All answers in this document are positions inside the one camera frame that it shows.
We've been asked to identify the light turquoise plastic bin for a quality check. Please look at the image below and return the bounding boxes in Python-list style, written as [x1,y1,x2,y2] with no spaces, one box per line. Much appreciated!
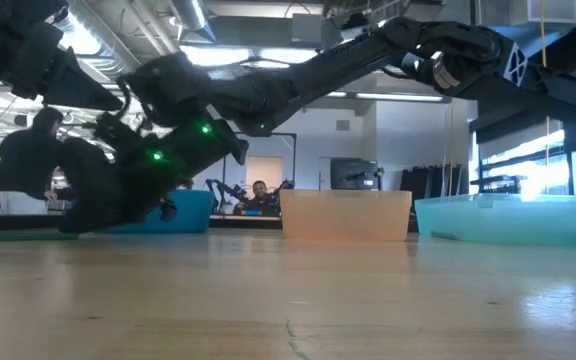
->
[414,193,576,249]

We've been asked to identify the orange translucent plastic bin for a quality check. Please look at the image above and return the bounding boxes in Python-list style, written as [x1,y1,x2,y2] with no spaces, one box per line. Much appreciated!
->
[280,188,413,243]

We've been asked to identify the dark blue plastic bin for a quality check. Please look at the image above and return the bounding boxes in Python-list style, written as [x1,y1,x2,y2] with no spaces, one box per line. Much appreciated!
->
[107,188,215,235]

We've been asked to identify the black folded panels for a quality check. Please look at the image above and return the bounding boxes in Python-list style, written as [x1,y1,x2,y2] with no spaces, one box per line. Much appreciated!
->
[400,163,464,195]

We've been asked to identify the black gantry frame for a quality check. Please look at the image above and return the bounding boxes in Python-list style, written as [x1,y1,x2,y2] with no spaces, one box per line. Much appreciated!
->
[247,130,298,192]

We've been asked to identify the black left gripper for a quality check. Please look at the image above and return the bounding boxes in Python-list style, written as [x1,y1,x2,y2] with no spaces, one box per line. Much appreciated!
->
[0,0,125,113]

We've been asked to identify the black wall monitor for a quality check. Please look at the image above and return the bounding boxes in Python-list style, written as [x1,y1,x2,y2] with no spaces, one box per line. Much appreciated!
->
[329,157,385,192]

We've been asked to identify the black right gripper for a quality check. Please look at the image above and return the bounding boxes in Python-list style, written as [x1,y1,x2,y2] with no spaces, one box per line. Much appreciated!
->
[57,137,179,234]

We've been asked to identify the ceiling light strip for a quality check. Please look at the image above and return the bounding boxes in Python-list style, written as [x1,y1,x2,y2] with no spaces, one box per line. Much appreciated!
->
[325,90,445,103]

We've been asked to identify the ceiling light panel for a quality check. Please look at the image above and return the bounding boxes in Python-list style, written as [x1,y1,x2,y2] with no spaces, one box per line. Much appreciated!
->
[180,45,319,69]

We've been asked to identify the silver ceiling duct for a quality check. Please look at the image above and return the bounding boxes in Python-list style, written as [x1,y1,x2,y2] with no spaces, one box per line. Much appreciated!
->
[67,0,209,66]

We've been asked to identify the person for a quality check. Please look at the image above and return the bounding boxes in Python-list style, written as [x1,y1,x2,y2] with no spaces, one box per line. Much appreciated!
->
[0,106,65,217]
[231,180,283,217]

